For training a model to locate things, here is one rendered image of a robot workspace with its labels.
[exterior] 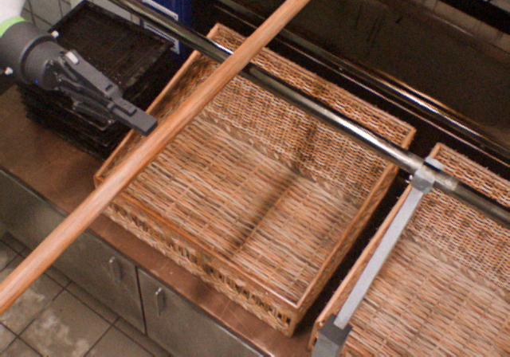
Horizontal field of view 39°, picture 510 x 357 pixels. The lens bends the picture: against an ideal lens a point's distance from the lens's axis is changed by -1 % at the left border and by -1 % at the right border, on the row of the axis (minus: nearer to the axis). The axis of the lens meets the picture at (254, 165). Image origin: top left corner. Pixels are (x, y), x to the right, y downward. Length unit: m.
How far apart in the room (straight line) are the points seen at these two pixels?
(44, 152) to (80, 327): 0.62
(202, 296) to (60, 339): 0.73
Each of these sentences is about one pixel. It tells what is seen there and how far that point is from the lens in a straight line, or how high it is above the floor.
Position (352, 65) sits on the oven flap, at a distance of 1.59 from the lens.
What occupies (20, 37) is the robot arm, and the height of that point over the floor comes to 1.24.
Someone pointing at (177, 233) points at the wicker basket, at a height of 0.72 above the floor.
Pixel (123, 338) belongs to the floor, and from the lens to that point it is 2.26.
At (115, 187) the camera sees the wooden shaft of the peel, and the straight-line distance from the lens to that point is 1.06.
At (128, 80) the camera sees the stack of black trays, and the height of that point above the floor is 0.79.
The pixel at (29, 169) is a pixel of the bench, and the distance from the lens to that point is 1.88.
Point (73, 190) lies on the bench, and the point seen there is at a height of 0.58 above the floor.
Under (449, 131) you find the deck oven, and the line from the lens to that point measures 1.64.
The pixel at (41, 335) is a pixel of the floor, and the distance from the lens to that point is 2.30.
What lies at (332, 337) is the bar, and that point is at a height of 0.95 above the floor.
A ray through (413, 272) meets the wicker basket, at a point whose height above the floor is 0.59.
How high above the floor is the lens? 2.08
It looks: 54 degrees down
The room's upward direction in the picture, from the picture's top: 6 degrees clockwise
